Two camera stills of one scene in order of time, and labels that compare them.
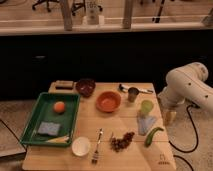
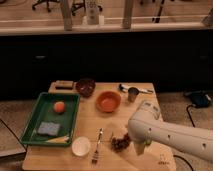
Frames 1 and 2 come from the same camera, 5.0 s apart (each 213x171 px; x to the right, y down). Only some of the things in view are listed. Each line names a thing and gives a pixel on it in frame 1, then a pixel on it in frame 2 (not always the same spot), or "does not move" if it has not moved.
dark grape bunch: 118,145 does not move
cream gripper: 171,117 → 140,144
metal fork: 95,157 does not move
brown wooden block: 62,86 does not move
